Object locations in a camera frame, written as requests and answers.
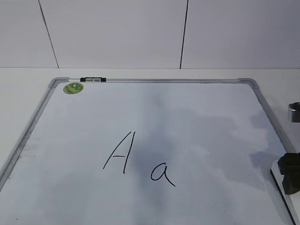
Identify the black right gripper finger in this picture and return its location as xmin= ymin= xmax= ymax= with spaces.
xmin=277 ymin=153 xmax=300 ymax=195

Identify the whiteboard with silver frame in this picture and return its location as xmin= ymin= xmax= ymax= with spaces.
xmin=0 ymin=78 xmax=295 ymax=225

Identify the black whiteboard hanger clip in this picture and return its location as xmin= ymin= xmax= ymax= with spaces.
xmin=80 ymin=77 xmax=106 ymax=83

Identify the round green sticker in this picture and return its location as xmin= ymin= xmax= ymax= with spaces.
xmin=63 ymin=82 xmax=84 ymax=94

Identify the white whiteboard eraser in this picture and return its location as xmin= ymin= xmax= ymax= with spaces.
xmin=270 ymin=169 xmax=295 ymax=225

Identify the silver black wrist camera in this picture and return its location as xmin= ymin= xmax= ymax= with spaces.
xmin=288 ymin=102 xmax=300 ymax=123

